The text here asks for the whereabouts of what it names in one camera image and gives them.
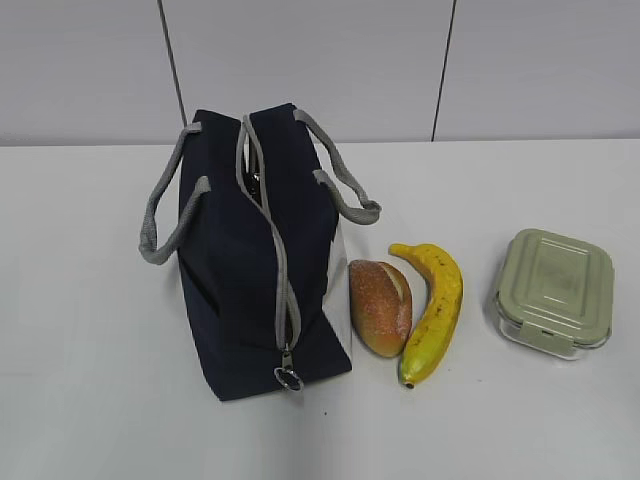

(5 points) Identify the green lid food container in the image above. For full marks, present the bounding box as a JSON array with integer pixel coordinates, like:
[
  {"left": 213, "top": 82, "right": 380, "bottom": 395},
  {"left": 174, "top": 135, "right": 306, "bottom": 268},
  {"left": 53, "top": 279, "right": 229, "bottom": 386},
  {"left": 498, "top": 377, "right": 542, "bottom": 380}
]
[{"left": 487, "top": 228, "right": 615, "bottom": 361}]

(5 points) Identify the brown bread loaf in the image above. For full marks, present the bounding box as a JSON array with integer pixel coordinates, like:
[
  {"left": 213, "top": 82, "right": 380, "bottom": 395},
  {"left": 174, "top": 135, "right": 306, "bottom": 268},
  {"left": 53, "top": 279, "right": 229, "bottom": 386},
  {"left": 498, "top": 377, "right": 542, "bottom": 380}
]
[{"left": 349, "top": 260, "right": 413, "bottom": 358}]

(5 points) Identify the navy blue lunch bag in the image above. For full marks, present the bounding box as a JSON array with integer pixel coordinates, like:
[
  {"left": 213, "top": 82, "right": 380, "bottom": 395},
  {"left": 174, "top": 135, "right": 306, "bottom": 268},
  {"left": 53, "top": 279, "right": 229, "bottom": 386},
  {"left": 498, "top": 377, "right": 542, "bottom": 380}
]
[{"left": 139, "top": 103, "right": 381, "bottom": 401}]

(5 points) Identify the yellow banana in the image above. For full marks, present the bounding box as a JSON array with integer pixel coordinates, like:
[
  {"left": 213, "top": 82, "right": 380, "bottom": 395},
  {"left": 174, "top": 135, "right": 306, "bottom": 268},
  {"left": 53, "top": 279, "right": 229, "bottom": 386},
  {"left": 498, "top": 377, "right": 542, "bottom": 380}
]
[{"left": 389, "top": 243, "right": 464, "bottom": 389}]

